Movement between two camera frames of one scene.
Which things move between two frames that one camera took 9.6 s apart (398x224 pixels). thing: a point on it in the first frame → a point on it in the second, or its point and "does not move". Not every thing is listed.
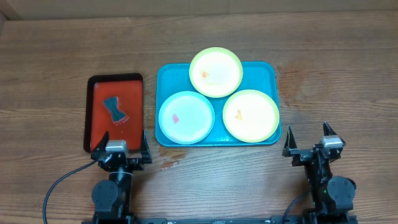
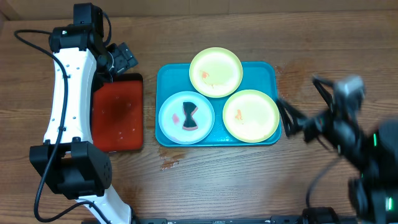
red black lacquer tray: [114, 103] does not move
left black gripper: [146, 157] → [124, 61]
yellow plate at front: [250, 116] does not move
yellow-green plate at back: [216, 72] does not move
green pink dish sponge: [112, 104] → [189, 108]
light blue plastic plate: [186, 117] does not move
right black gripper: [304, 157] → [312, 127]
